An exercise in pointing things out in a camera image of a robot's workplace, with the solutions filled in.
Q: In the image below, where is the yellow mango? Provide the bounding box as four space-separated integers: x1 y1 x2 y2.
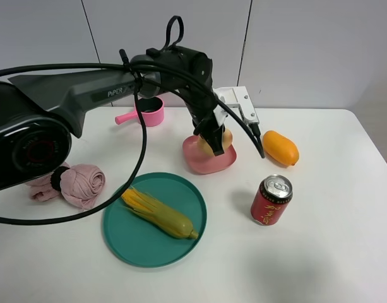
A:
263 131 299 167

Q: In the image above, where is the black cable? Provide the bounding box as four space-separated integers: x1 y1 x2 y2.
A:
0 15 266 225

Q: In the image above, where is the pink measuring cup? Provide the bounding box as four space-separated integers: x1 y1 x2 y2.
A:
114 97 164 127

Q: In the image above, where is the red soda can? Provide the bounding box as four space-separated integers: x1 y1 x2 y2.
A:
251 174 293 226

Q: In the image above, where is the teal round plate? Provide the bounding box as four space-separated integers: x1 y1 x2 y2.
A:
102 172 207 268

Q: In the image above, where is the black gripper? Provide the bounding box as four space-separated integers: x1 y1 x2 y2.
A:
190 107 227 157

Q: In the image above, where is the yellow corn cob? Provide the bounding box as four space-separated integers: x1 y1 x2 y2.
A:
121 187 199 240

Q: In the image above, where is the pink square plate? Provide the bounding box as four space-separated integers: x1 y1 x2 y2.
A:
182 136 237 175

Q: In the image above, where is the pink rolled towel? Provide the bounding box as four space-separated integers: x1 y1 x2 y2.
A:
25 162 105 211

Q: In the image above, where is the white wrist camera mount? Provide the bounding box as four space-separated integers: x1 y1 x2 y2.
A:
213 86 259 126

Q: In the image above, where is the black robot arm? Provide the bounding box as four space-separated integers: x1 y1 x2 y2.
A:
0 45 224 190

